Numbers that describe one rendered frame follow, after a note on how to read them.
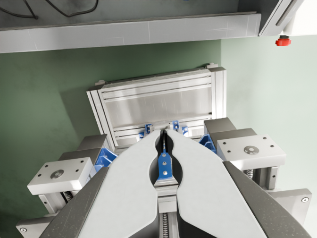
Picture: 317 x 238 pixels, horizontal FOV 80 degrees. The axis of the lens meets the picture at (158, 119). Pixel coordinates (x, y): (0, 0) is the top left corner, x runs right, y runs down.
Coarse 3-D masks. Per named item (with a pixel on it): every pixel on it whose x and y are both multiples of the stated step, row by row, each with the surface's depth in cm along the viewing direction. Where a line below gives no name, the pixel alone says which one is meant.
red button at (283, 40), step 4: (280, 36) 50; (284, 36) 49; (288, 36) 49; (276, 40) 50; (280, 40) 50; (284, 40) 49; (288, 40) 49; (276, 44) 51; (280, 44) 50; (284, 44) 49; (288, 44) 50
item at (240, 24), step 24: (72, 24) 35; (96, 24) 35; (120, 24) 35; (144, 24) 35; (168, 24) 35; (192, 24) 35; (216, 24) 35; (240, 24) 35; (0, 48) 37; (24, 48) 37; (48, 48) 37; (72, 48) 37
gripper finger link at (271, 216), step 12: (228, 168) 9; (240, 180) 8; (252, 180) 8; (240, 192) 8; (252, 192) 8; (264, 192) 8; (252, 204) 7; (264, 204) 7; (276, 204) 7; (264, 216) 7; (276, 216) 7; (288, 216) 7; (264, 228) 6; (276, 228) 6; (288, 228) 6; (300, 228) 6
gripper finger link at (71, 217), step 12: (108, 168) 9; (96, 180) 9; (84, 192) 8; (96, 192) 8; (72, 204) 8; (84, 204) 8; (60, 216) 7; (72, 216) 7; (84, 216) 7; (48, 228) 7; (60, 228) 7; (72, 228) 7
